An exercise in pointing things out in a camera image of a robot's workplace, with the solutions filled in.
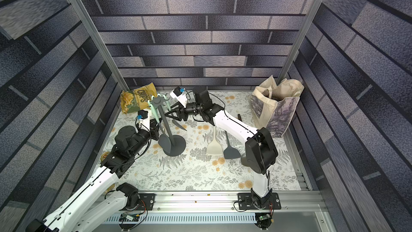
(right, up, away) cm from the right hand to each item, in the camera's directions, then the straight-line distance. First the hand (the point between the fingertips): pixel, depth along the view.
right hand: (166, 111), depth 75 cm
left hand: (-2, -3, -1) cm, 4 cm away
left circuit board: (-16, -48, -4) cm, 51 cm away
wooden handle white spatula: (+24, -21, +15) cm, 35 cm away
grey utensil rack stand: (+1, -20, +21) cm, 29 cm away
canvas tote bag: (+52, +2, +3) cm, 53 cm away
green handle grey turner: (+33, -24, +13) cm, 43 cm away
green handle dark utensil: (-1, -14, 0) cm, 14 cm away
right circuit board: (+47, -49, -2) cm, 68 cm away
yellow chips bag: (-27, +7, +30) cm, 41 cm away
